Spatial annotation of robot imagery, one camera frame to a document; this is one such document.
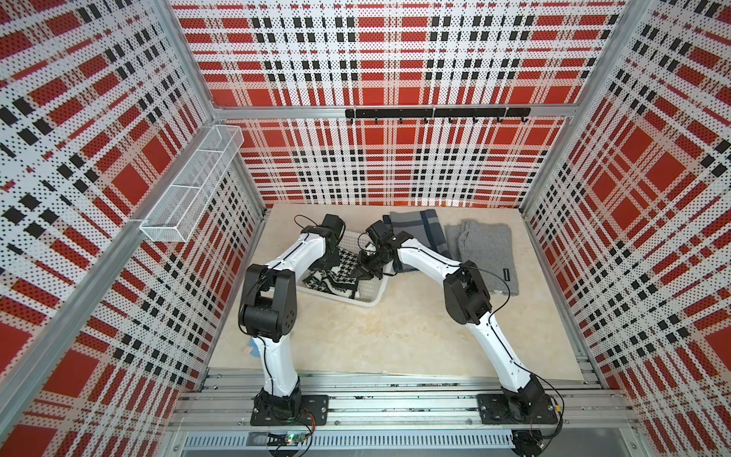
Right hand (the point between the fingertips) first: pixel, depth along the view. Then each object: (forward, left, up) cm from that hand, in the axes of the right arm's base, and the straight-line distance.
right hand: (353, 274), depth 93 cm
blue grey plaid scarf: (+25, -26, -5) cm, 37 cm away
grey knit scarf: (+14, -50, -5) cm, 52 cm away
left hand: (+5, +10, 0) cm, 11 cm away
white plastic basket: (-6, -6, -1) cm, 8 cm away
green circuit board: (-44, +15, -6) cm, 47 cm away
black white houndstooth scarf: (-1, +4, -1) cm, 4 cm away
